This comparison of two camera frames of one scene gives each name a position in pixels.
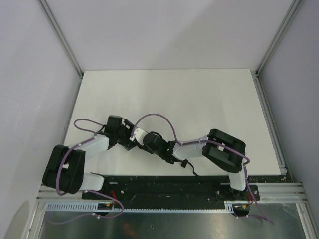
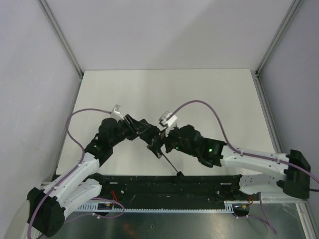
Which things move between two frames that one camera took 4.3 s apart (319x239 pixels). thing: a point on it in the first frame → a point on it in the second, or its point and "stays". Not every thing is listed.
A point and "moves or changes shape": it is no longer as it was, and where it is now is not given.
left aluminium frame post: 60,35 stays
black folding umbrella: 157,144 moves or changes shape
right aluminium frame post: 256,73 stays
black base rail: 166,191 stays
